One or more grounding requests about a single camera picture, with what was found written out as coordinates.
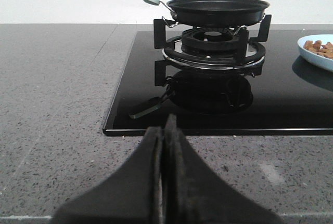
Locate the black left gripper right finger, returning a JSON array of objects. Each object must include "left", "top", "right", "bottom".
[{"left": 164, "top": 114, "right": 282, "bottom": 223}]

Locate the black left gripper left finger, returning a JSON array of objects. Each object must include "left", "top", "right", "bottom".
[{"left": 51, "top": 127, "right": 162, "bottom": 223}]

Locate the black frying pan green handle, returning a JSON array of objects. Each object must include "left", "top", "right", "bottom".
[{"left": 143, "top": 0, "right": 270, "bottom": 28}]

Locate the light blue plate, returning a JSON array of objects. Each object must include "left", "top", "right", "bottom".
[{"left": 297, "top": 34, "right": 332, "bottom": 72}]

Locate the pile of brown meat pieces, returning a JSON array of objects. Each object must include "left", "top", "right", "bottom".
[{"left": 303, "top": 40, "right": 333, "bottom": 59}]

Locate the black glass cooktop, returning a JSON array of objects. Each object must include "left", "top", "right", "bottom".
[{"left": 103, "top": 30, "right": 332, "bottom": 136}]

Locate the left black gas burner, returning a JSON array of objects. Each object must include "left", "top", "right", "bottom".
[{"left": 181, "top": 28, "right": 240, "bottom": 52}]

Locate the left black pan support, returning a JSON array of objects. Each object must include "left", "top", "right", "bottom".
[{"left": 153, "top": 15, "right": 272, "bottom": 71}]

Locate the wire pan reducer ring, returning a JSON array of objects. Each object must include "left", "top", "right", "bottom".
[{"left": 161, "top": 13, "right": 248, "bottom": 36}]

